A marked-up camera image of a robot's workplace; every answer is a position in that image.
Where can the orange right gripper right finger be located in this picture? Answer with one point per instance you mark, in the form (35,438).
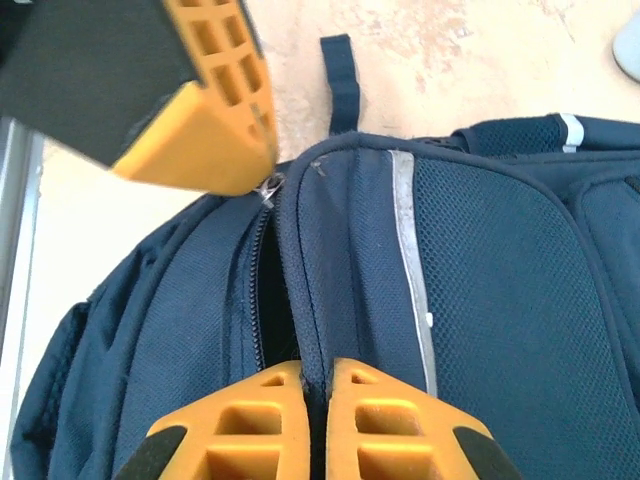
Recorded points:
(400,440)

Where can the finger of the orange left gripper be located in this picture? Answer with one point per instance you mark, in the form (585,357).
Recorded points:
(257,100)
(200,145)

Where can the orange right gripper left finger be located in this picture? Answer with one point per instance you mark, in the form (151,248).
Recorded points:
(250,440)

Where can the navy blue student backpack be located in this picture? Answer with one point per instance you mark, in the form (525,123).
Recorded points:
(475,300)

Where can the grey plastic cup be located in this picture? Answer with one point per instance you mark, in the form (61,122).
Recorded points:
(630,50)

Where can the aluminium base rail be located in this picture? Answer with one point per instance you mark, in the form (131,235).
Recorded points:
(17,250)

